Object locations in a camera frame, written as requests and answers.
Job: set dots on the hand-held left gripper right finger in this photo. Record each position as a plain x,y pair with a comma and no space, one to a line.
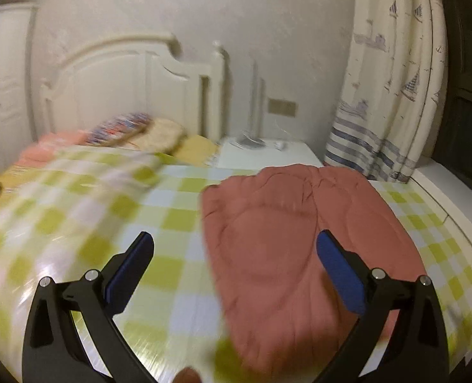
339,271

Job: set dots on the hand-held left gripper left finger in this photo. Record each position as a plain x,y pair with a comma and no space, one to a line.
128,267

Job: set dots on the rust quilted jacket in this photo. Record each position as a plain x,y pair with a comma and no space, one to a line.
267,255

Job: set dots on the person's left hand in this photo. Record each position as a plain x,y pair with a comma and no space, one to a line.
188,377

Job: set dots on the green checked blanket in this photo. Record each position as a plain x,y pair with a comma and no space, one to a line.
160,215

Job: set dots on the white window sill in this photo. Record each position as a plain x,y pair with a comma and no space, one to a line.
439,183

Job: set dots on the beige pillow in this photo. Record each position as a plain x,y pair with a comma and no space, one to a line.
162,135

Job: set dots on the yellow floral bed sheet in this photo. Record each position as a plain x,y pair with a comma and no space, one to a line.
198,149

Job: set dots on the white nightstand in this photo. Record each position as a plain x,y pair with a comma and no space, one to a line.
259,157

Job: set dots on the small white object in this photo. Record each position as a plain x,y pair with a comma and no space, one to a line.
280,145

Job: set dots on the colourful patterned pillow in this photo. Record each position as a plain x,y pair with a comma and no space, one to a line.
118,127

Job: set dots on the pink floral quilt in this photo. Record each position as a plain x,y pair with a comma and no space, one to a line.
52,145

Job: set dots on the white wooden headboard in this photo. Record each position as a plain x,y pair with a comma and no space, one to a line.
120,83

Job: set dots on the dark window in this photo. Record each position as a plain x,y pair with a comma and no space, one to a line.
471,135

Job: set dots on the cream printed curtain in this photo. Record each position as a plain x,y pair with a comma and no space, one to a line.
387,68

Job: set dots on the white wardrobe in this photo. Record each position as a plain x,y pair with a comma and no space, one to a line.
4,87

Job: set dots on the beige wall switch plate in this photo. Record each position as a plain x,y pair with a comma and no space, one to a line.
282,107

